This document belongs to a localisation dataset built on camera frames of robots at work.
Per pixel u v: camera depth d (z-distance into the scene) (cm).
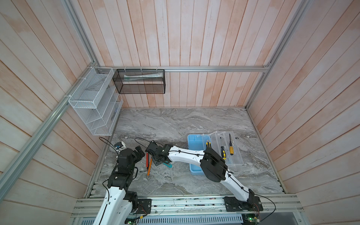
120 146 68
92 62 88
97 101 72
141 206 73
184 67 98
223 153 80
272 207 73
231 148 83
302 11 69
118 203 50
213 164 55
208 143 89
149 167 87
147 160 90
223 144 85
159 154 68
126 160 57
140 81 104
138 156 73
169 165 88
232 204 74
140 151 73
